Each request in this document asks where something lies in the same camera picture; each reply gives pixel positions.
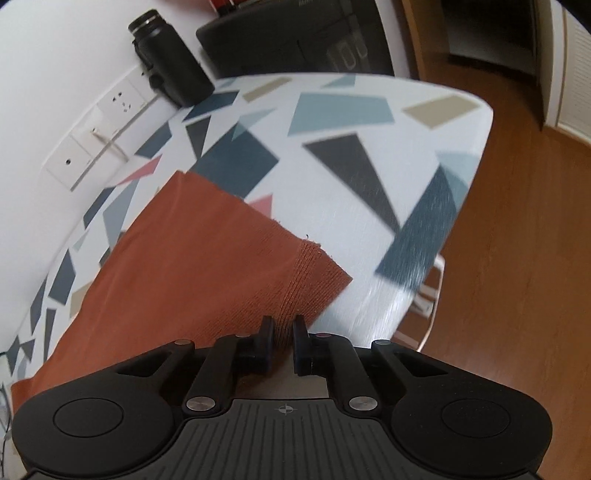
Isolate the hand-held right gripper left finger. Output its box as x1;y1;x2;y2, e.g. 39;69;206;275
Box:
113;316;275;416

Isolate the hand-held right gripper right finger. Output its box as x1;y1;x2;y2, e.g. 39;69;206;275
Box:
293;315;446;414

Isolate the rust brown knit sweater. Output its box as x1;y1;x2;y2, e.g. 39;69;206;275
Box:
10;171;354;416

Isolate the geometric patterned tablecloth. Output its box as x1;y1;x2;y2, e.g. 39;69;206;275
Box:
0;71;495;402

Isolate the black bottle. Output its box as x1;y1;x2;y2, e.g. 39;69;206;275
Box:
128;9;215;107

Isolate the black bag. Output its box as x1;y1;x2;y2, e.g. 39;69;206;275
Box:
196;0;395;79

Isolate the white louvered cabinet door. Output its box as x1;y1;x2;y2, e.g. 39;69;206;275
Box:
536;0;591;144

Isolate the white chair frame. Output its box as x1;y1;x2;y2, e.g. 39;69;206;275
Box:
397;256;446;352

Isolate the white wall plate with hole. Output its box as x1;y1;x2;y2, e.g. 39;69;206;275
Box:
45;134;100;190

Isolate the white wall socket plate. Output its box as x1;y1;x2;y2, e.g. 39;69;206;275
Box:
97;80;155;134

